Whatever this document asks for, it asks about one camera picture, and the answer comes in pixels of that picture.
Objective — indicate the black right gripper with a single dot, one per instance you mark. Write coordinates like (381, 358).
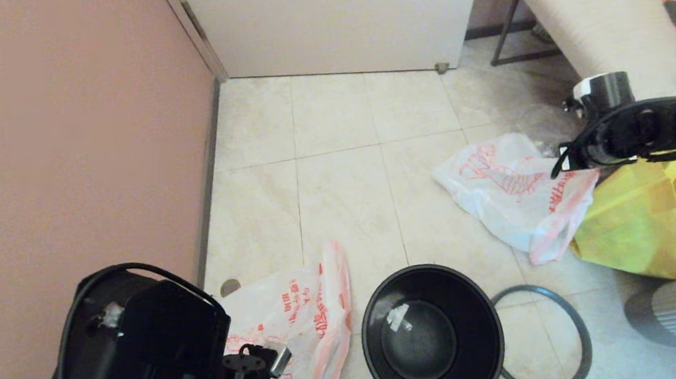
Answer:
(603, 143)

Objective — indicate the white red-print plastic bag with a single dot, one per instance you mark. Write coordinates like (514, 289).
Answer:
(300, 306)

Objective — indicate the used white red plastic bag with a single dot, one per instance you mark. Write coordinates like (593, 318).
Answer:
(502, 197)

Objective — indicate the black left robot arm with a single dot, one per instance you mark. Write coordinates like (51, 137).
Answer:
(141, 348)

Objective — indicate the clear plastic bag dark contents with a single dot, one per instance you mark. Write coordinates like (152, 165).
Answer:
(541, 121)

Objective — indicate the yellow fabric bag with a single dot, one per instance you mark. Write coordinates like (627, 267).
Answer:
(637, 227)

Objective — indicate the black round trash bin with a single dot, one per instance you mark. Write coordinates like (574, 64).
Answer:
(436, 342)

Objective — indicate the white wood bench metal legs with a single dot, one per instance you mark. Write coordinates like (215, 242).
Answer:
(596, 18)

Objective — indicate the round grey floor plug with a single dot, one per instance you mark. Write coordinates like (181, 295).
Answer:
(230, 287)

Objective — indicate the white paper scrap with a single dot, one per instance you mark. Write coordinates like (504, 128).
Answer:
(399, 318)

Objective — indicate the small metal door stopper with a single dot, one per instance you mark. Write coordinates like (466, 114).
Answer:
(442, 68)

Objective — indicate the white door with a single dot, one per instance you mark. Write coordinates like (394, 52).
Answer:
(326, 15)

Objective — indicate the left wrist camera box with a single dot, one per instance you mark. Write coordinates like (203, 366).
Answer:
(280, 360)

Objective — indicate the grey door frame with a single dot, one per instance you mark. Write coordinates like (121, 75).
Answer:
(195, 25)

